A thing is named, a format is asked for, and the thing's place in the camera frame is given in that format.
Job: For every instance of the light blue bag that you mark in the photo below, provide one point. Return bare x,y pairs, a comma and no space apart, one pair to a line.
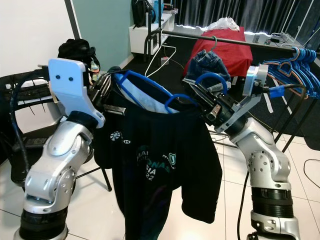
158,7

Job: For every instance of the blue plastic hanger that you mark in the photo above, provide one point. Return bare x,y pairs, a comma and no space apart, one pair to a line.
212,74

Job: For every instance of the teal plastic hanger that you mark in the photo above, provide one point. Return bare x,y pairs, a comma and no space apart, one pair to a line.
216,41

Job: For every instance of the black bag with doll charms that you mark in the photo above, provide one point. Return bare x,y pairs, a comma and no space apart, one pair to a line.
75,52

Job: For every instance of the blue denim jeans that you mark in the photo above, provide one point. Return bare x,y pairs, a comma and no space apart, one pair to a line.
207,65

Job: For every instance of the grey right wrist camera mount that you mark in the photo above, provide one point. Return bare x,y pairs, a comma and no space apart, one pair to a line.
255,77

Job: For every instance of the black metal garment rack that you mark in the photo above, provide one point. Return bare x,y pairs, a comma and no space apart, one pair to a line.
180,33

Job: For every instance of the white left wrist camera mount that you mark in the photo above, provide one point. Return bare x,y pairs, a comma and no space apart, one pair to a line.
75,85

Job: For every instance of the black power strip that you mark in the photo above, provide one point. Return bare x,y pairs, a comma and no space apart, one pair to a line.
32,141

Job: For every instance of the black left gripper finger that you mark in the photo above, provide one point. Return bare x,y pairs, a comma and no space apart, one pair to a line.
117,110
109,87

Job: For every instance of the black printed shirt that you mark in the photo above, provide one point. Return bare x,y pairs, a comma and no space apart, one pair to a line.
160,165

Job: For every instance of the black backpack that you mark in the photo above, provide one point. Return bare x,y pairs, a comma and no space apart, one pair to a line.
141,12

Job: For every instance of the white shelf unit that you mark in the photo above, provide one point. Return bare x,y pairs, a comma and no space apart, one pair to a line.
140,42

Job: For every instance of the dark curtain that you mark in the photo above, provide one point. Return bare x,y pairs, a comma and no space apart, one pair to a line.
220,10

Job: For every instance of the black folding chair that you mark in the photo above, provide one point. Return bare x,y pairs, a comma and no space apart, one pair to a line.
10,155

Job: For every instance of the white plastic bag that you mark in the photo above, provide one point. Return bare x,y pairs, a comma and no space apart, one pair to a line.
225,24

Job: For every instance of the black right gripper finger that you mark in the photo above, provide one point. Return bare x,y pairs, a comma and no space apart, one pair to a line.
198,91
210,87

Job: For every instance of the stack of blue hangers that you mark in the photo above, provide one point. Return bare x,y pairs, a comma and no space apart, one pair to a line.
297,62

